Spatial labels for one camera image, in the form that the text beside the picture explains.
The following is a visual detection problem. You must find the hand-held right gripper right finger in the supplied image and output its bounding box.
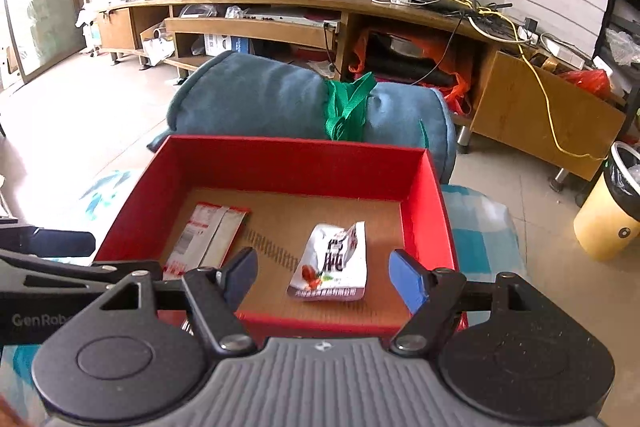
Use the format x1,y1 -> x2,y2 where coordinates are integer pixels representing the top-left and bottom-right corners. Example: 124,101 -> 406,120
389,249 -> 551,356

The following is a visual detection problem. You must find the green strap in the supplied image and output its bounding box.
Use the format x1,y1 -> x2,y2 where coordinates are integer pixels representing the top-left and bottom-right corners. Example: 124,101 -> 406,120
324,72 -> 377,142

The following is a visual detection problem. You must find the white paper bag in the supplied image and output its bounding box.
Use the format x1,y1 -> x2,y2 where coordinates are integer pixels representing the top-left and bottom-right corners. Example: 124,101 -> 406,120
140,24 -> 177,70

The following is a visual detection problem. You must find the orange plastic bag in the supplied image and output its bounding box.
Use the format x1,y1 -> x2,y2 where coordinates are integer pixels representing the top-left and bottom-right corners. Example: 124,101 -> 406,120
349,27 -> 474,116

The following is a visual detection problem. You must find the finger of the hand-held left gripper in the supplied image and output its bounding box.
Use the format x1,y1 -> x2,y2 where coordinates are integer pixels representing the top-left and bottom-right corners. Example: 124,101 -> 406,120
0,217 -> 97,259
0,249 -> 163,297

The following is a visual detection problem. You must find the white power strip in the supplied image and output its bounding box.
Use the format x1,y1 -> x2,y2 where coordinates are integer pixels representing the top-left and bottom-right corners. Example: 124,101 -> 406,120
520,24 -> 587,64

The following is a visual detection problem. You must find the red plastic bag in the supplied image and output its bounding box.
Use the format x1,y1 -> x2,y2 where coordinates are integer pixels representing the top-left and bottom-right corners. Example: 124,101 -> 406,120
559,68 -> 614,102

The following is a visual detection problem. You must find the rolled blue blanket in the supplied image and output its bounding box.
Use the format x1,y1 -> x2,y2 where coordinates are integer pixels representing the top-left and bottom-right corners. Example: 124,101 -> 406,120
148,51 -> 457,185

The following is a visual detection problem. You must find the red-white snack packet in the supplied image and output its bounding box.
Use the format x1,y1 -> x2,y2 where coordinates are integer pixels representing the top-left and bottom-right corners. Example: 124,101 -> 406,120
162,202 -> 252,282

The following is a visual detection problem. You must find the yellow trash bin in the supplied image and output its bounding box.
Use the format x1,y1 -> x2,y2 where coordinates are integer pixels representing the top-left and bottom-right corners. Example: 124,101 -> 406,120
573,141 -> 640,262

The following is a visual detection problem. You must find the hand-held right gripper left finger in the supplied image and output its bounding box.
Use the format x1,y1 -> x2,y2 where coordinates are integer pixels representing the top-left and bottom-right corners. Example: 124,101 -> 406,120
87,248 -> 258,356

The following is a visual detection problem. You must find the wooden media stand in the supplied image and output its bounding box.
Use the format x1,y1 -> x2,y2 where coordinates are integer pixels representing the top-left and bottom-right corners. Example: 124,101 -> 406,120
95,0 -> 628,180

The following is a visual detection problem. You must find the silver media player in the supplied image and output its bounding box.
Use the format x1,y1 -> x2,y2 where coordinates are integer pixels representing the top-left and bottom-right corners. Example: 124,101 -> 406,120
227,6 -> 342,32

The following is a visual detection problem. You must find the red cardboard box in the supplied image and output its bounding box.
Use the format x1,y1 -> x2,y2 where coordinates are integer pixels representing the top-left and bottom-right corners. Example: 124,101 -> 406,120
95,134 -> 469,342

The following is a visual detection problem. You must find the blue-white checked cloth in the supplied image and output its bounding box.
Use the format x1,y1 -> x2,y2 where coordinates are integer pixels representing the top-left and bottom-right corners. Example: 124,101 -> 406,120
0,169 -> 528,427

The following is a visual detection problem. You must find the yellow cable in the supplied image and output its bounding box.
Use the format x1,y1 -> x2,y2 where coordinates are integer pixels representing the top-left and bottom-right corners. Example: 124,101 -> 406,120
432,0 -> 607,160

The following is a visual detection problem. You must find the white snack packet red print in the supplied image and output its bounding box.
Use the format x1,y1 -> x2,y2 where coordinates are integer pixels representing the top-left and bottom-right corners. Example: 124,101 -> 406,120
286,222 -> 369,303

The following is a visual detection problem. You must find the blue-white cardboard box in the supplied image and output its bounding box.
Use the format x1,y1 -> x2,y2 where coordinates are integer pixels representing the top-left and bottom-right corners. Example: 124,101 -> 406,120
204,33 -> 257,56

